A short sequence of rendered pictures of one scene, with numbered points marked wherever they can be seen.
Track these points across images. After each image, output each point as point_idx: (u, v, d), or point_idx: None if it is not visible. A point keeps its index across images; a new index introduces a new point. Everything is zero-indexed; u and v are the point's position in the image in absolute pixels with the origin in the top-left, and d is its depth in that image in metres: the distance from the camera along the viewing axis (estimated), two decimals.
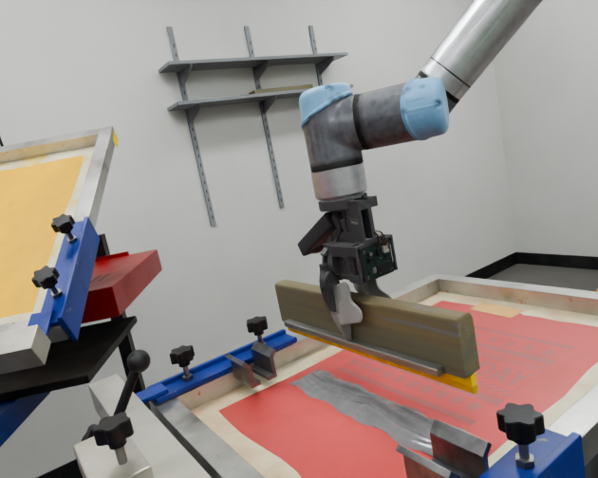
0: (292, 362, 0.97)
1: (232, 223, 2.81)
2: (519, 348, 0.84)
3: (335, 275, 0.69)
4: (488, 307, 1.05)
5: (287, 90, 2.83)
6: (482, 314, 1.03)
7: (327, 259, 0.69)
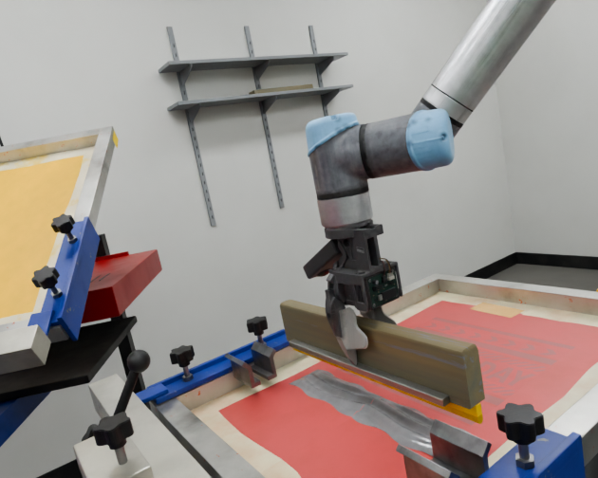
0: (292, 362, 0.97)
1: (232, 223, 2.81)
2: (519, 348, 0.84)
3: (341, 301, 0.70)
4: (488, 307, 1.05)
5: (287, 90, 2.83)
6: (482, 314, 1.03)
7: (333, 284, 0.69)
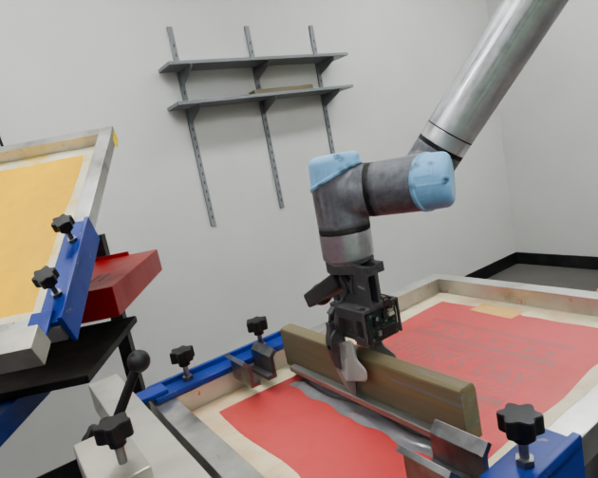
0: None
1: (232, 223, 2.81)
2: (519, 349, 0.84)
3: (341, 333, 0.71)
4: (488, 308, 1.06)
5: (287, 90, 2.83)
6: (482, 315, 1.03)
7: (334, 318, 0.70)
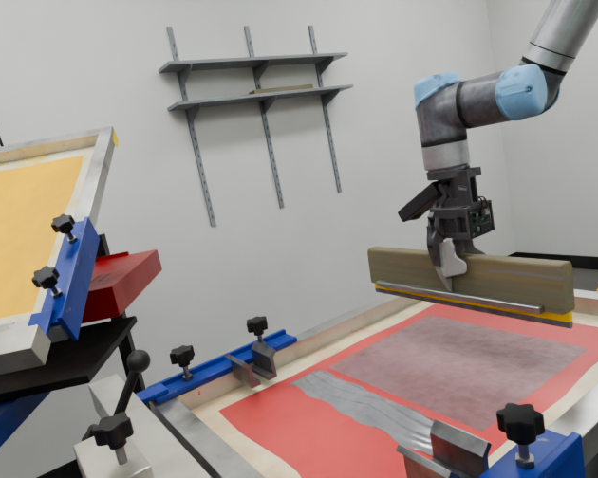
0: (292, 362, 0.97)
1: (232, 223, 2.81)
2: None
3: (439, 235, 0.82)
4: None
5: (287, 90, 2.83)
6: (482, 314, 1.03)
7: (434, 221, 0.81)
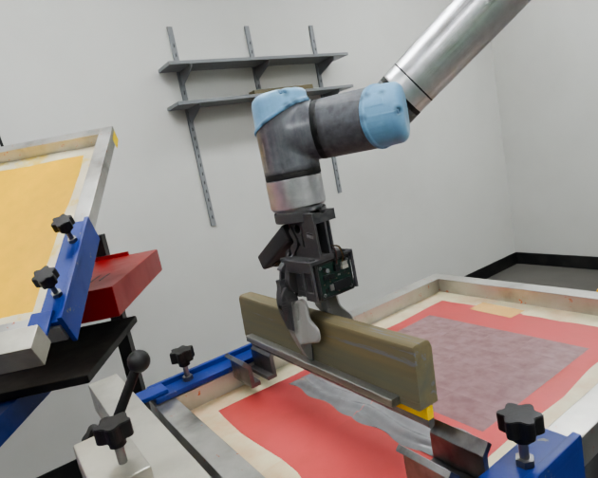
0: None
1: (232, 223, 2.81)
2: None
3: (293, 291, 0.65)
4: (488, 307, 1.05)
5: None
6: (482, 314, 1.03)
7: (285, 274, 0.65)
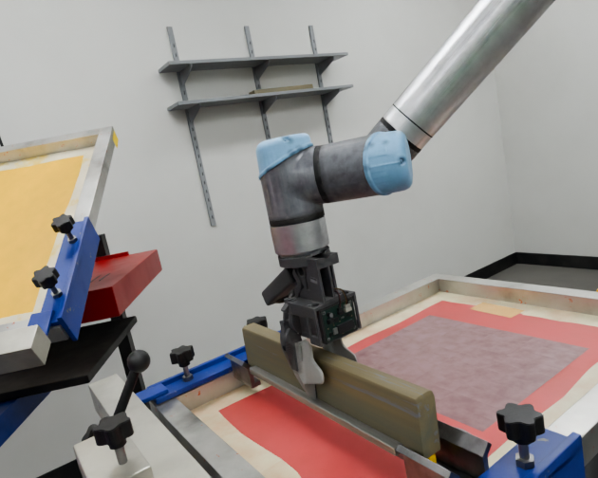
0: None
1: (232, 223, 2.81)
2: None
3: (296, 332, 0.66)
4: (488, 307, 1.05)
5: (287, 90, 2.83)
6: (482, 314, 1.03)
7: (289, 316, 0.65)
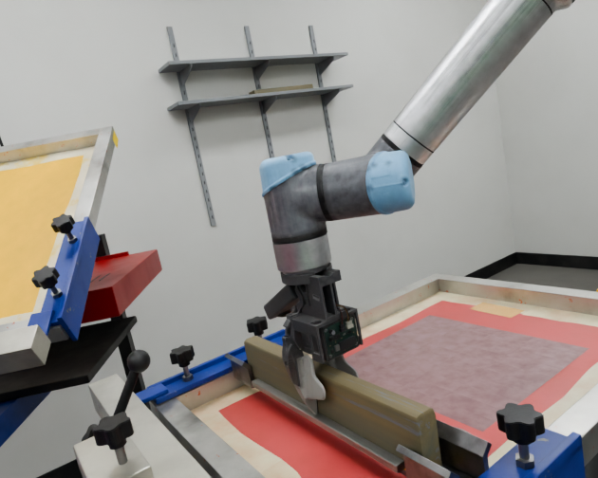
0: None
1: (232, 223, 2.81)
2: None
3: (298, 347, 0.66)
4: (488, 307, 1.05)
5: (287, 90, 2.83)
6: (482, 314, 1.03)
7: (290, 331, 0.66)
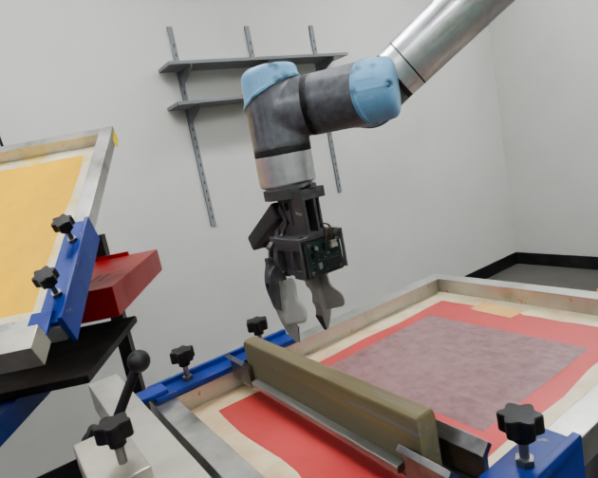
0: None
1: (232, 223, 2.81)
2: None
3: (282, 270, 0.64)
4: (488, 307, 1.05)
5: None
6: (482, 314, 1.03)
7: (273, 253, 0.64)
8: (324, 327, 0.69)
